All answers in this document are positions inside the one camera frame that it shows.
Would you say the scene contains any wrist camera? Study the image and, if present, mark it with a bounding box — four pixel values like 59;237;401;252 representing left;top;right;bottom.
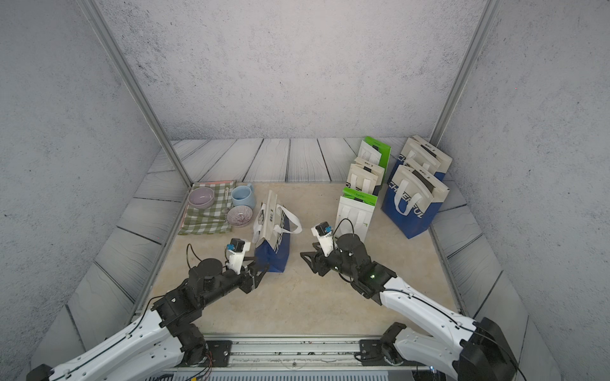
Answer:
311;222;335;257
225;238;251;275

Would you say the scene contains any blue mug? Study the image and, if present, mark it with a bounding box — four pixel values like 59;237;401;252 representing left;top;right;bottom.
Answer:
231;184;257;210

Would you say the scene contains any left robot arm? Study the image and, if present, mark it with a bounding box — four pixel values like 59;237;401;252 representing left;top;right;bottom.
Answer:
26;258;268;380

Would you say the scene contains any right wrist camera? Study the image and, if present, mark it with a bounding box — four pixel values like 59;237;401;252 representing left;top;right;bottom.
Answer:
311;222;335;257

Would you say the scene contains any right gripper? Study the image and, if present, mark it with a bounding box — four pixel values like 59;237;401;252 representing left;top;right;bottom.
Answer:
299;242;358;282

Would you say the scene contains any aluminium frame post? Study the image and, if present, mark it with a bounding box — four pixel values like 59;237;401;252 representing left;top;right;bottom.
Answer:
77;0;194;188
430;0;501;146

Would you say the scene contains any green white bag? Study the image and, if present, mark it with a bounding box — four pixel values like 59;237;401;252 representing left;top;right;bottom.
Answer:
357;137;392;170
335;187;378;242

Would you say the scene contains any left aluminium frame post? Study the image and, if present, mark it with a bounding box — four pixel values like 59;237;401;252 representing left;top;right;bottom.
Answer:
77;0;194;188

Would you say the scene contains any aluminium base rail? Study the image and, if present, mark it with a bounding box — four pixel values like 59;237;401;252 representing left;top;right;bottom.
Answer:
94;335;506;381

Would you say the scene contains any pink patterned bowl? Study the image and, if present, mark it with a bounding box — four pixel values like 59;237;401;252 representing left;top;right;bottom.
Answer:
227;206;254;227

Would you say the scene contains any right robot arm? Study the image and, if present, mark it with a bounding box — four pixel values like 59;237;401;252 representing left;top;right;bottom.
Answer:
300;233;519;380

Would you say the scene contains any green checkered cloth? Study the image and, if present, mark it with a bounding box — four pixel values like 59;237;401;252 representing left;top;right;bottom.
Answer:
178;180;236;235

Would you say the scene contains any blue beige takeout bag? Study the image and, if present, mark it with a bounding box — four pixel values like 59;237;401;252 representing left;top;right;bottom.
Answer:
388;135;453;181

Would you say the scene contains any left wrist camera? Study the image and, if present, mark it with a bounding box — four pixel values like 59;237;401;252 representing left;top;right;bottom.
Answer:
225;238;251;275

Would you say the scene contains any purple bowl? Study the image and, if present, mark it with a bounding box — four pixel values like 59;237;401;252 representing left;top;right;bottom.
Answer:
187;187;216;210

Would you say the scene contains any right aluminium frame post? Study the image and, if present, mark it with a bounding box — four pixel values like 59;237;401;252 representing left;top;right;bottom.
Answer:
430;0;501;146

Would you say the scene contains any navy beige bag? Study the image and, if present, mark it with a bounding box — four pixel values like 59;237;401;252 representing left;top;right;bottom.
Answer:
346;157;384;196

